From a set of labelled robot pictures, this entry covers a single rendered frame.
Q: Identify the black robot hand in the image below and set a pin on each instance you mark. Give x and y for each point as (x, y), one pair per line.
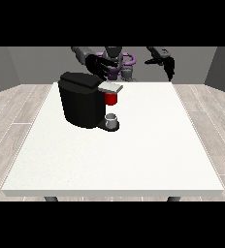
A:
(168, 63)
(96, 64)

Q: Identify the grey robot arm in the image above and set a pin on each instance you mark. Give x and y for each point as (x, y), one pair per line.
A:
(156, 51)
(80, 53)

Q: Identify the pale grey machine lid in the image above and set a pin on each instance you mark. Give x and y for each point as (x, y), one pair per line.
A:
(111, 86)

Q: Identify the red pod holder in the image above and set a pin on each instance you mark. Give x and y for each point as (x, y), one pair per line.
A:
(110, 98)

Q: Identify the black coffee machine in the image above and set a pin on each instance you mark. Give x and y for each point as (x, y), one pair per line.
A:
(80, 101)

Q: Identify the grey robot trunk purple rings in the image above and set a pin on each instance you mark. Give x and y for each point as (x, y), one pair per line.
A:
(125, 66)

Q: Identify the small grey cup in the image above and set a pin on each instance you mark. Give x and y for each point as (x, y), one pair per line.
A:
(111, 120)

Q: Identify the dark table leg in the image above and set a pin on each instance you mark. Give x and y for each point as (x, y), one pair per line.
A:
(51, 199)
(174, 199)

